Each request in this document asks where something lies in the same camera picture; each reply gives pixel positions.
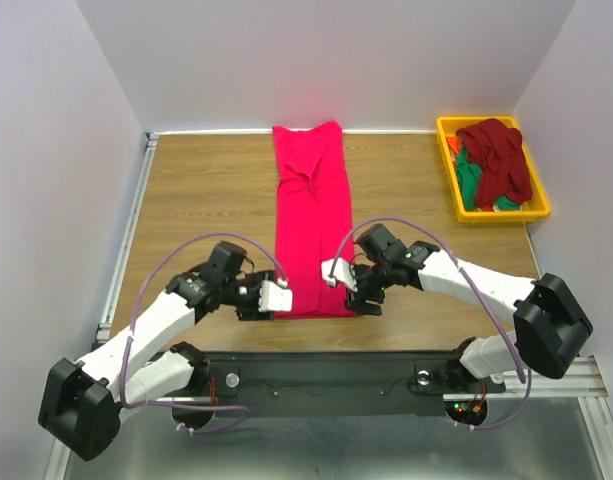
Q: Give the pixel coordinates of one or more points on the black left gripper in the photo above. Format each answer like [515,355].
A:
[251,312]

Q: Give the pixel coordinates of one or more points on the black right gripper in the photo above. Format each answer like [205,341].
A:
[356,300]

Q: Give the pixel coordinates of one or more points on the pink t shirt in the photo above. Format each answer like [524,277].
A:
[314,213]

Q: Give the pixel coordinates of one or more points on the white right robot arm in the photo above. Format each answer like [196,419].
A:
[541,327]

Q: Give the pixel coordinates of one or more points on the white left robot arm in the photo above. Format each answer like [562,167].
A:
[85,401]

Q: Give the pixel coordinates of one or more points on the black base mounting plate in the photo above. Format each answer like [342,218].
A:
[334,384]

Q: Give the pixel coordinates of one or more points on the green t shirt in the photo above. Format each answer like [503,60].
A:
[468,177]

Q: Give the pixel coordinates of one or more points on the orange t shirt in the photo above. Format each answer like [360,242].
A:
[454,144]

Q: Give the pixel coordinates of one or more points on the dark red t shirt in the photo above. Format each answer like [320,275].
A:
[497,149]

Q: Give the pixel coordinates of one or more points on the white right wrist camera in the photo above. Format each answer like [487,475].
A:
[339,272]

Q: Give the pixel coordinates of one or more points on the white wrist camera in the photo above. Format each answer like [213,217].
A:
[275,296]
[339,272]

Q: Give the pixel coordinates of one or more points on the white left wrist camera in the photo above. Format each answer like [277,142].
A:
[275,296]

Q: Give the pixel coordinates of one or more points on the aluminium right side rail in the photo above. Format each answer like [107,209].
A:
[583,357]

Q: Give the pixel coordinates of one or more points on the aluminium front rail frame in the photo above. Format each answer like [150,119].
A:
[564,431]

